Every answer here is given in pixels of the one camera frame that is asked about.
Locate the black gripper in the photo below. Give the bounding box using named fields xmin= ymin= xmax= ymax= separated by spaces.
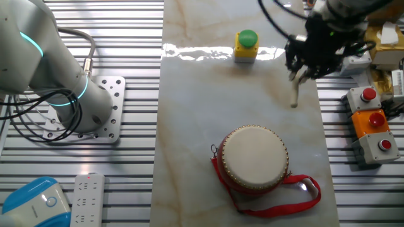
xmin=285 ymin=18 xmax=348 ymax=84

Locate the wooden drumstick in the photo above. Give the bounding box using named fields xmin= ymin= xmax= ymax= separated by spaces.
xmin=289 ymin=72 xmax=301 ymax=109

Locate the red drum cream head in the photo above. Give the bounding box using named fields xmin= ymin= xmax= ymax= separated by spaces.
xmin=210 ymin=124 xmax=291 ymax=198

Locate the grey box green button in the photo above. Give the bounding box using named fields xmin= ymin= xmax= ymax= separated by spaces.
xmin=339 ymin=50 xmax=373 ymax=76

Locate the grey box large red button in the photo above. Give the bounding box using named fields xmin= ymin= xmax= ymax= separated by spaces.
xmin=342 ymin=85 xmax=383 ymax=114

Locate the yellow box green push button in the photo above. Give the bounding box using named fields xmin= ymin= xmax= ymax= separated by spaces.
xmin=233 ymin=29 xmax=260 ymax=64

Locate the yellow foil packet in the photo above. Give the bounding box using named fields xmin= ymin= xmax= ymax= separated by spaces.
xmin=367 ymin=67 xmax=395 ymax=95

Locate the orange box red button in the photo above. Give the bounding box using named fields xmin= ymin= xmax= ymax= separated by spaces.
xmin=350 ymin=108 xmax=391 ymax=139

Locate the yellow tissue pack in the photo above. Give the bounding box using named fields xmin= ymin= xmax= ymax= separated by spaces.
xmin=362 ymin=21 xmax=404 ymax=71

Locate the brown wrapped package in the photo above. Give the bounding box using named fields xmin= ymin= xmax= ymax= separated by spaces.
xmin=365 ymin=0 xmax=404 ymax=26

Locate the grey box small red button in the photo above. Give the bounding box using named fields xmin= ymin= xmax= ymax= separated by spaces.
xmin=352 ymin=131 xmax=401 ymax=167

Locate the white power strip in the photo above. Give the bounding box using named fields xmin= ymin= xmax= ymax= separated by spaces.
xmin=69 ymin=173 xmax=105 ymax=227

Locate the blue white plastic device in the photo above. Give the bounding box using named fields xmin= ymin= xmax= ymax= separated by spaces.
xmin=0 ymin=176 xmax=72 ymax=227

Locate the red fabric drum strap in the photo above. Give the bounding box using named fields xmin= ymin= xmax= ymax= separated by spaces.
xmin=210 ymin=156 xmax=322 ymax=219

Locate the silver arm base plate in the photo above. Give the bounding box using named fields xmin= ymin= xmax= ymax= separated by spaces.
xmin=42 ymin=75 xmax=126 ymax=145

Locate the grey base cable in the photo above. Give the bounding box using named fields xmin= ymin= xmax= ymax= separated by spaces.
xmin=55 ymin=26 xmax=97 ymax=77

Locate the black cable bundle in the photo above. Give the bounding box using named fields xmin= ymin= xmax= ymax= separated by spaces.
xmin=0 ymin=88 xmax=83 ymax=143

